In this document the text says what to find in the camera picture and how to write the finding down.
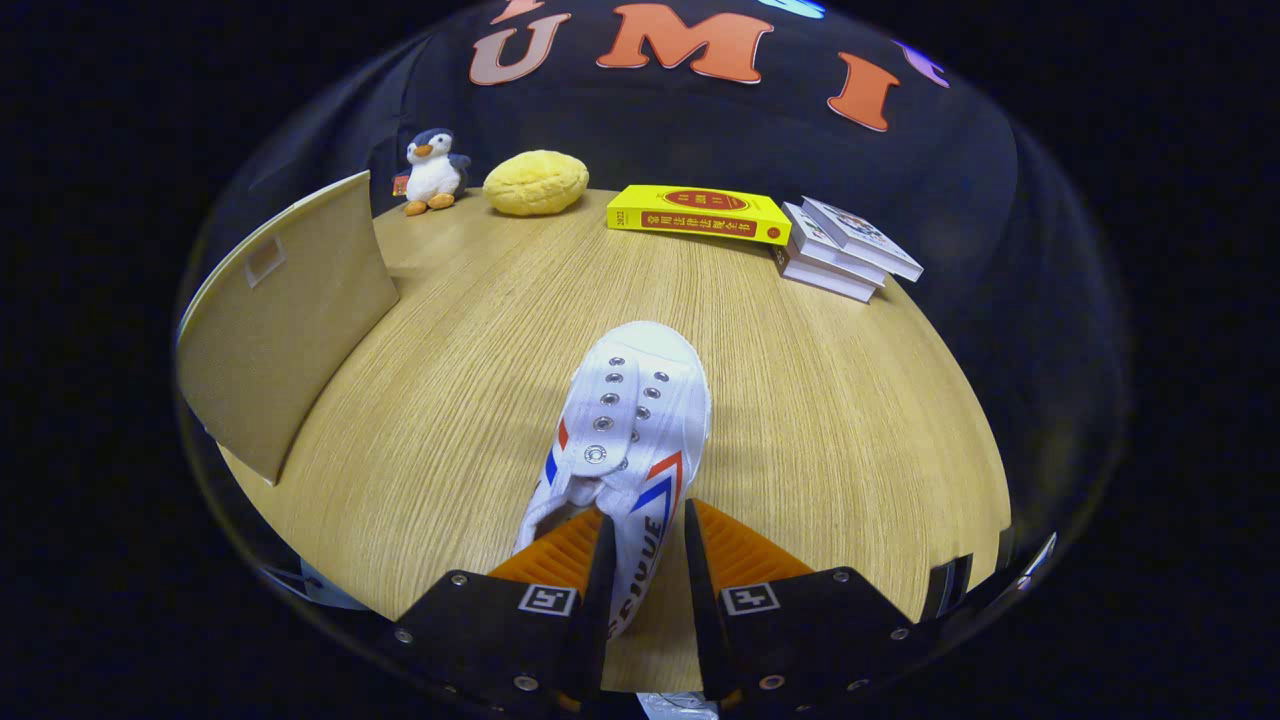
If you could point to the cream fabric storage box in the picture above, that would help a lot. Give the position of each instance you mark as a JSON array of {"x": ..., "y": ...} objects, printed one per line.
[{"x": 290, "y": 320}]

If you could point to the yellow round plush cushion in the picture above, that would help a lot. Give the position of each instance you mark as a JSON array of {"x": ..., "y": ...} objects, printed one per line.
[{"x": 536, "y": 183}]

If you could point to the white book with colourful cover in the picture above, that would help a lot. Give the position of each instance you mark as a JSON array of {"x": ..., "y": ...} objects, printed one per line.
[{"x": 860, "y": 238}]

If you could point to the yellow book with red circle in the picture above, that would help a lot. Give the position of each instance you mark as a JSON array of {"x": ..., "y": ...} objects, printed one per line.
[{"x": 700, "y": 212}]

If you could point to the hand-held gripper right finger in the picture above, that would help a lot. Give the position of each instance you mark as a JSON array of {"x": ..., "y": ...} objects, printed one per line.
[{"x": 697, "y": 600}]

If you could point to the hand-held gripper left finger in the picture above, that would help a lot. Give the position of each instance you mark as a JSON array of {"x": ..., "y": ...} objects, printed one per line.
[{"x": 603, "y": 600}]

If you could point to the penguin plush toy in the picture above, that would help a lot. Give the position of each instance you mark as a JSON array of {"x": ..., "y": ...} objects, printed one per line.
[{"x": 433, "y": 178}]

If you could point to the white canvas shoe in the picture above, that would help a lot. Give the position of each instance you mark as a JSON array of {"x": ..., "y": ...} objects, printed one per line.
[{"x": 635, "y": 430}]

